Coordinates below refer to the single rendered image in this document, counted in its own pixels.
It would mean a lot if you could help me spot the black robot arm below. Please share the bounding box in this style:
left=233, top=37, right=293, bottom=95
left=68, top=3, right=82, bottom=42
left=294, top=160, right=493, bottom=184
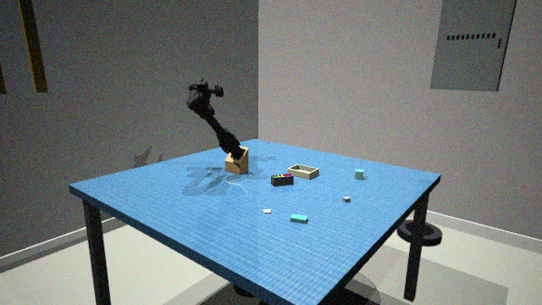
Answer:
left=186, top=81, right=245, bottom=159

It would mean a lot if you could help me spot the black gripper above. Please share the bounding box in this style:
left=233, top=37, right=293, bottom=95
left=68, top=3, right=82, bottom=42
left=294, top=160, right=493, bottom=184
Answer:
left=189, top=78, right=224, bottom=103

